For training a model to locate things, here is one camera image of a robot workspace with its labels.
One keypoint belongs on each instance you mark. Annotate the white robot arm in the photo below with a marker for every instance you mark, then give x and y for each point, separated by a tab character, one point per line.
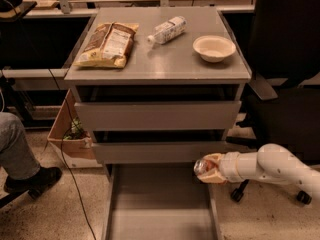
271	163

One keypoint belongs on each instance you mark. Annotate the grey drawer cabinet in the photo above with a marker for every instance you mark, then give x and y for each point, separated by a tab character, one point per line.
170	72

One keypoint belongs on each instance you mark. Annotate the grey top drawer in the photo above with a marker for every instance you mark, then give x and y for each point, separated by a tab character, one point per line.
131	116

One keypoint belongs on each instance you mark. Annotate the grey middle drawer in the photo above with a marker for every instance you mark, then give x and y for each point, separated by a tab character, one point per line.
160	152

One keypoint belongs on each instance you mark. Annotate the brown chip bag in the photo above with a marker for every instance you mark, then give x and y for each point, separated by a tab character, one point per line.
109	46

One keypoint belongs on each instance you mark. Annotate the cardboard box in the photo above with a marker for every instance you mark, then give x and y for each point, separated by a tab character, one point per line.
75	153

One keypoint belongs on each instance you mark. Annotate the grey open bottom drawer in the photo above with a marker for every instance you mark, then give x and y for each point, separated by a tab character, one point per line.
159	202

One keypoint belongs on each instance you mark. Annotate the grey trouser leg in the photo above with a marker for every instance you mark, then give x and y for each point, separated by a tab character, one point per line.
16	157

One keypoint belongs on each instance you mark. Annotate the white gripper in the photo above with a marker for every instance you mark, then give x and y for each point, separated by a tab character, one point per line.
228	167

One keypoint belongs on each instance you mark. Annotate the green plant in box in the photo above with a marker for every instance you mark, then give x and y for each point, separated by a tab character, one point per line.
75	131

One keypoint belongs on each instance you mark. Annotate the clear plastic water bottle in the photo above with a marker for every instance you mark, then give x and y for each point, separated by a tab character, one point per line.
168	30

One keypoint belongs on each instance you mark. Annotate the black office chair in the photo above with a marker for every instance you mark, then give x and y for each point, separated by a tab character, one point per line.
280	42

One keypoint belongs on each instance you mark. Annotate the black shoe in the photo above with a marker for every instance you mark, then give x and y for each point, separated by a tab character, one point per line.
45	177

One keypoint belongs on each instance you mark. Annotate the white paper bowl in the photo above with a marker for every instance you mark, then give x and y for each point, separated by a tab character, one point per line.
214	49

